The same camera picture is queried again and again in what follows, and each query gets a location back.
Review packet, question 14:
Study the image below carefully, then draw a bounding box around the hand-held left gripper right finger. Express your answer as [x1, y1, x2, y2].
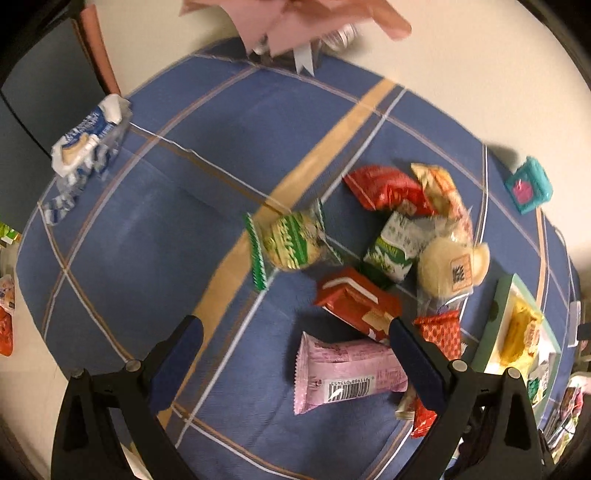
[388, 318, 555, 480]

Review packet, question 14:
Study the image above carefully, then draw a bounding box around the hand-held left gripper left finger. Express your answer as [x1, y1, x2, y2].
[51, 315, 205, 480]

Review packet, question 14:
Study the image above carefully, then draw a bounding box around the red wafer packet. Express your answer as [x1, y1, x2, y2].
[313, 267, 403, 344]

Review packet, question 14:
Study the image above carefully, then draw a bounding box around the clear steamed cake packet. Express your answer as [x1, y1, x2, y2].
[416, 217, 491, 315]

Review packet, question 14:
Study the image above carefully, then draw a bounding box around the light green tray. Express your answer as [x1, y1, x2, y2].
[472, 273, 563, 409]

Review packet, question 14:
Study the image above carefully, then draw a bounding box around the green white round cracker packet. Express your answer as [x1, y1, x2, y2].
[244, 199, 345, 291]

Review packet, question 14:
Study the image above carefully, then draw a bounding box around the small red checked packet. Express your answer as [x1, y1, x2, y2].
[413, 310, 463, 361]
[396, 388, 438, 438]

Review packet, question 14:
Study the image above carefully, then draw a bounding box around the pink snack packet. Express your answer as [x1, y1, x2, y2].
[293, 331, 409, 415]

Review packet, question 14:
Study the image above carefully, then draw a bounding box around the yellow bread packet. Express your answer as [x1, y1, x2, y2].
[499, 295, 544, 370]

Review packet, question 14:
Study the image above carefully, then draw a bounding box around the green white biscuit packet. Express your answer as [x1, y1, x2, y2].
[362, 211, 432, 283]

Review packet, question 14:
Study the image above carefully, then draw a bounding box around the small green white packet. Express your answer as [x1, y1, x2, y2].
[526, 360, 557, 407]

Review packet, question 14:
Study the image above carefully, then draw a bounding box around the blue checked tablecloth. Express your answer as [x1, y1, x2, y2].
[16, 39, 583, 480]

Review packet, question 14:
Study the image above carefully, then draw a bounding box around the pile of colourful packets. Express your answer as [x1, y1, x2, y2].
[545, 374, 589, 453]

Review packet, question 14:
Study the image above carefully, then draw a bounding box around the orange yellow cake packet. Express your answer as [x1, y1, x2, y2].
[410, 162, 474, 232]

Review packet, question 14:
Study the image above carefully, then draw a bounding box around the orange white packet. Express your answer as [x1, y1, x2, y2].
[0, 274, 17, 357]

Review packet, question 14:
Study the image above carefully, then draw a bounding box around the red flower print snack packet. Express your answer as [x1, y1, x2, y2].
[342, 165, 437, 217]

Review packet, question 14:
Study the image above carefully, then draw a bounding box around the teal toy house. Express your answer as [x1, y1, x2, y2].
[504, 156, 553, 215]

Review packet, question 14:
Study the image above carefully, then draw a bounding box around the pink paper flower bouquet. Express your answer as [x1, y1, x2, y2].
[180, 0, 413, 77]

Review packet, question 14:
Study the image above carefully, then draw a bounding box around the dark panel with brown frame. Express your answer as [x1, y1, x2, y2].
[0, 0, 121, 217]

